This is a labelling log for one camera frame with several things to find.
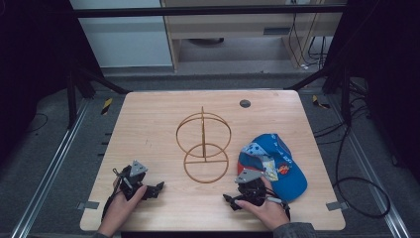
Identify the black curtain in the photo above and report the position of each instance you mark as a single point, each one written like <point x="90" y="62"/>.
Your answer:
<point x="33" y="59"/>
<point x="389" y="66"/>

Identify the blue baseball cap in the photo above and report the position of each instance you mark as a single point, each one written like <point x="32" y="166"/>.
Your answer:
<point x="284" y="165"/>

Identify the black horizontal frame bar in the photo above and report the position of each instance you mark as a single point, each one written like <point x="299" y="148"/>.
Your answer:
<point x="198" y="11"/>

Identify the white cabinet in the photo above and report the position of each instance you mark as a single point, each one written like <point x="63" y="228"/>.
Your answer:
<point x="125" y="43"/>

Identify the black metal stand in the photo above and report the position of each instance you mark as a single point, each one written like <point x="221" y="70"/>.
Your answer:
<point x="345" y="95"/>
<point x="72" y="99"/>

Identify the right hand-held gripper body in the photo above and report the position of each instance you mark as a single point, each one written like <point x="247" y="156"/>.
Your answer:
<point x="251" y="188"/>

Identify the yellow black striped tape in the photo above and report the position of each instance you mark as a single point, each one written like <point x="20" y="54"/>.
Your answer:
<point x="106" y="106"/>
<point x="319" y="103"/>

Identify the grey tape strip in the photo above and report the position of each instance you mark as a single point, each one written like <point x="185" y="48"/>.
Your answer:
<point x="88" y="205"/>
<point x="336" y="206"/>

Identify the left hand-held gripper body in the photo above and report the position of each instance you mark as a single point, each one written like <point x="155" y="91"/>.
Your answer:
<point x="131" y="178"/>

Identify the person's right hand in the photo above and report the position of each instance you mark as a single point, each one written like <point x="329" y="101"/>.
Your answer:
<point x="269" y="213"/>

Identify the metal floor rail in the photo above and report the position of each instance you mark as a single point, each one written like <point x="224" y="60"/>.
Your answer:
<point x="49" y="172"/>
<point x="373" y="175"/>

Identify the person's left hand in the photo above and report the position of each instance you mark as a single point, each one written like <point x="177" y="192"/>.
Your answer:
<point x="123" y="206"/>

